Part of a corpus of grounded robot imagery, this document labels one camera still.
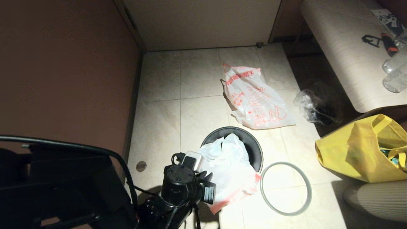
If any clear plastic bottle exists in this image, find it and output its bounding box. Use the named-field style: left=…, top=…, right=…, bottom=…
left=383, top=65, right=407, bottom=93
left=383, top=47, right=407, bottom=74

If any white plastic bag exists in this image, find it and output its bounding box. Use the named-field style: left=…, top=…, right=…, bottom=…
left=197, top=133, right=261, bottom=215

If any crumpled clear plastic bag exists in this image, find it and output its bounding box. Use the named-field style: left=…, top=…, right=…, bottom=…
left=293, top=89, right=337, bottom=126

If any white red-printed trash bag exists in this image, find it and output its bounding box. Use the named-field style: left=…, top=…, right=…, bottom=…
left=220, top=62, right=297, bottom=130

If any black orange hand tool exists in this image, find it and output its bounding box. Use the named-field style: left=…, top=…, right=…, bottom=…
left=382, top=33, right=399, bottom=57

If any blue white printed paper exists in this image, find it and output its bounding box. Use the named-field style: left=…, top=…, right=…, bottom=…
left=370, top=9, right=407, bottom=38

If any yellow fabric tote bag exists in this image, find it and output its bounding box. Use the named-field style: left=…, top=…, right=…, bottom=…
left=315, top=114, right=407, bottom=184

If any grey bin rim ring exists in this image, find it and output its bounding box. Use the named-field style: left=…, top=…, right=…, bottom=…
left=260, top=162, right=312, bottom=217

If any black round trash bin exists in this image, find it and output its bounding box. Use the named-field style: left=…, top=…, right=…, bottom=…
left=201, top=127, right=264, bottom=174

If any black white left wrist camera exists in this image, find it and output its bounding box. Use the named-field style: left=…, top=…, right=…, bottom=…
left=161, top=151, right=204, bottom=205

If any black metal clip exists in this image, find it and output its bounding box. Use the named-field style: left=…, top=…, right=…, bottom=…
left=362, top=34, right=383, bottom=48

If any beige wood-grain table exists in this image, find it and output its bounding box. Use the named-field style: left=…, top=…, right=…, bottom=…
left=300, top=0, right=407, bottom=114

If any white door panel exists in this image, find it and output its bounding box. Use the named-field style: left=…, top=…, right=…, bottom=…
left=122, top=0, right=283, bottom=52

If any teal packaged item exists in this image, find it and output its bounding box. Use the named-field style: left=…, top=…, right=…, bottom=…
left=378, top=147, right=399, bottom=167

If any beige ribbed stool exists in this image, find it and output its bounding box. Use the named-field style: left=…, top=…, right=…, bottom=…
left=343, top=180, right=407, bottom=223

